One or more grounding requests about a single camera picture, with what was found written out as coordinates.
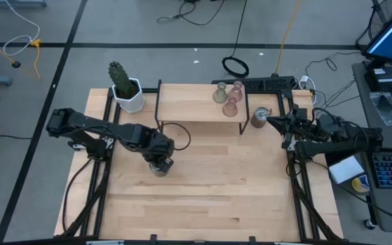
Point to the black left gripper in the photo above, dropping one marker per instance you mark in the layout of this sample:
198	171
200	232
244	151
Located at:
160	154

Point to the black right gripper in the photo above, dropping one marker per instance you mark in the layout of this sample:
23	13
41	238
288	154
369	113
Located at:
299	124

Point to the glass candle jar orange label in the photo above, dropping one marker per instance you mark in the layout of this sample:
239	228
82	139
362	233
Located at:
159	171

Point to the brown tin can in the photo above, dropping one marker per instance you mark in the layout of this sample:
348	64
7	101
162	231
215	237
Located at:
259	119

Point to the pink glass candle stick holder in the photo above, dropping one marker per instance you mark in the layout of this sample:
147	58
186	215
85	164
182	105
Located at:
235	93
230	109

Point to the green glass candle stick holder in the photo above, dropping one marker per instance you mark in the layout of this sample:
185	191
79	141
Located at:
220	97

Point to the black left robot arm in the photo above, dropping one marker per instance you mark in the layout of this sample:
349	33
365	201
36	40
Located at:
90	124

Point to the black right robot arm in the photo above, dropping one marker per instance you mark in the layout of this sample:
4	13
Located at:
335	146

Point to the white power adapter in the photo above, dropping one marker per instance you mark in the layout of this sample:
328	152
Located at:
304	80

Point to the white hexagonal plant pot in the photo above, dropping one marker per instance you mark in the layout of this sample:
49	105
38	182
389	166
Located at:
133	103

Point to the white box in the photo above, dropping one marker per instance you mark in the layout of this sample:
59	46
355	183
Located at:
345	170

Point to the green cactus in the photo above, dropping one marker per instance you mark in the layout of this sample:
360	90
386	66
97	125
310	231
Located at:
119	80

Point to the clear plastic bag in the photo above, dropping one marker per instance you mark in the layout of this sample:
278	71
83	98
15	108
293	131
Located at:
388	109

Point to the black mini computer box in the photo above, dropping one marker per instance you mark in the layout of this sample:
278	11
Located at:
383	80

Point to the black desk caster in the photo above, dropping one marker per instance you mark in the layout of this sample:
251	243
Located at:
369	224

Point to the black floor fan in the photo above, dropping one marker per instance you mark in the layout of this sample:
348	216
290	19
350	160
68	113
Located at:
378	20

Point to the black round floor plug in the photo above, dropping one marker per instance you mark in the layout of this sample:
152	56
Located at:
16	64

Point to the black aluminium table frame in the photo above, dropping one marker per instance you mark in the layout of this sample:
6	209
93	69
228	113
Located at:
280	100

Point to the wooden shelf riser black frame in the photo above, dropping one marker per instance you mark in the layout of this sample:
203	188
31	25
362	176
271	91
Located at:
189	109

